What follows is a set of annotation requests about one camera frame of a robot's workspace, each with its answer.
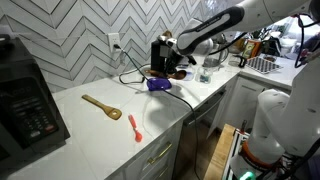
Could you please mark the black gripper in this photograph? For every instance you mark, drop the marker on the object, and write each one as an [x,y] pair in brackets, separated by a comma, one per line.
[173,56]

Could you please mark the dark wooden soup ladle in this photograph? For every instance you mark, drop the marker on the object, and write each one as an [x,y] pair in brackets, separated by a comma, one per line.
[178,75]

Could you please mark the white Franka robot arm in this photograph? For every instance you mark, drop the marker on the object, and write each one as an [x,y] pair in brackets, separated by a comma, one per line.
[283,110]

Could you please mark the orange printed box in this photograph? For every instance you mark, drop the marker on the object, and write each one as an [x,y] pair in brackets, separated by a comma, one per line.
[250,48]

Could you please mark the clear plastic container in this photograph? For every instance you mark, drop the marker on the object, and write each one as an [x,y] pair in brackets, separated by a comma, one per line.
[189,76]

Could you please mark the black coffee maker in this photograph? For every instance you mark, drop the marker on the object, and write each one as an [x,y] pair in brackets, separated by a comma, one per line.
[154,56]

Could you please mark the clear glass jar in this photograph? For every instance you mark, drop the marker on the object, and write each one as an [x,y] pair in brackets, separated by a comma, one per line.
[205,76]

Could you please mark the silver stand mixer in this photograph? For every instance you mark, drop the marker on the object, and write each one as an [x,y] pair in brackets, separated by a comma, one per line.
[216,55]

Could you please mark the red silicone spoon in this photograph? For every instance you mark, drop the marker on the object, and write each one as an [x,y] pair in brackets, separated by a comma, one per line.
[134,128]

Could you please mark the light wooden slotted spoon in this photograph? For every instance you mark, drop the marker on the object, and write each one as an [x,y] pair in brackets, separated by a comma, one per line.
[103,107]

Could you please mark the checkered drying mat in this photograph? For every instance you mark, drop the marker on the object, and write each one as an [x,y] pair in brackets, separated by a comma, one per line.
[263,65]

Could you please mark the green potted plant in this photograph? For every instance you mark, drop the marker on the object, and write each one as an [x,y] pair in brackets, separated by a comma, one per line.
[257,34]

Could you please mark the wooden board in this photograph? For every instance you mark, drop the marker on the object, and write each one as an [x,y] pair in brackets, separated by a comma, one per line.
[218,155]

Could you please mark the aluminium robot mounting stand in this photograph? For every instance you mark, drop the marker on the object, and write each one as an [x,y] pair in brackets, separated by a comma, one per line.
[235,146]

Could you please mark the black microwave oven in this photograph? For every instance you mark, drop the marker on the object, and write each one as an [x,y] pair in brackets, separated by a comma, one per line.
[26,110]

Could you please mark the white wall outlet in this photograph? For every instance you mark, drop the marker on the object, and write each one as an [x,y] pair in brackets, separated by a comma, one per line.
[113,40]

